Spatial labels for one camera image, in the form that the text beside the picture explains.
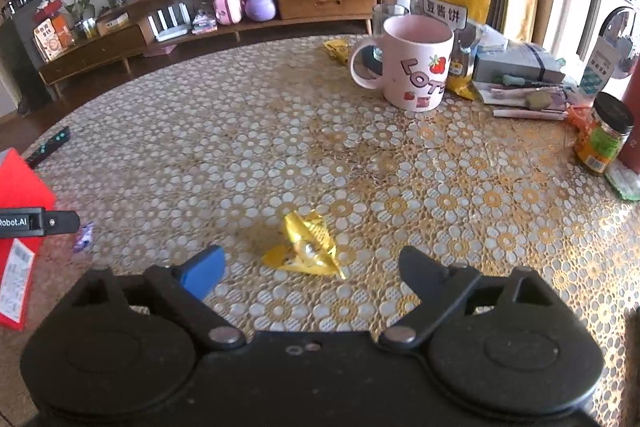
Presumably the small purple candy packet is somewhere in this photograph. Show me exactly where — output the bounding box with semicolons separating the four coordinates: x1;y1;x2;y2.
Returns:
73;221;94;253

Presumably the yellow snack wrapper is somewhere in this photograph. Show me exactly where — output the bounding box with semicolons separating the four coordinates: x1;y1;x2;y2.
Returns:
262;210;346;280

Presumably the red cardboard box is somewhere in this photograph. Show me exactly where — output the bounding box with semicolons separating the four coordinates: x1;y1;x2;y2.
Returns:
1;148;55;331

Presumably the black remote control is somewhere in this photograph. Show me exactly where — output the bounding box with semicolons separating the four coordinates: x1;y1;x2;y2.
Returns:
26;126;70;169

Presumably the black cabinet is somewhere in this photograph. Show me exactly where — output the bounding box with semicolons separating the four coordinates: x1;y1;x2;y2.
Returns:
1;13;52;113

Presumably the red water bottle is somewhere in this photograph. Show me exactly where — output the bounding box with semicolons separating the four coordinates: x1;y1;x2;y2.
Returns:
619;56;640;174

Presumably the grey box on table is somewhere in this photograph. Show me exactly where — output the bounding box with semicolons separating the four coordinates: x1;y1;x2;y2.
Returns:
473;42;564;83

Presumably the small glass jar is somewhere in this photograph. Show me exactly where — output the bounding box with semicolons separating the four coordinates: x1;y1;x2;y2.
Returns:
574;92;634;174

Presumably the pink mug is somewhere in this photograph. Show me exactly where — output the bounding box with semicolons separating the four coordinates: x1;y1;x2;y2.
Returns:
348;14;454;113

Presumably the white router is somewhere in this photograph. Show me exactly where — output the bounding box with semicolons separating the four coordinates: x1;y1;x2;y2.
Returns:
148;2;192;43

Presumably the yellow biscuit bag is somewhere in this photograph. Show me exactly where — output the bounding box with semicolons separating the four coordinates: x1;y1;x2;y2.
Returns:
411;0;491;100

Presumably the wooden TV cabinet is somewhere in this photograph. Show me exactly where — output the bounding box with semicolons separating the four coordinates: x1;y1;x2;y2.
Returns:
39;0;381;92

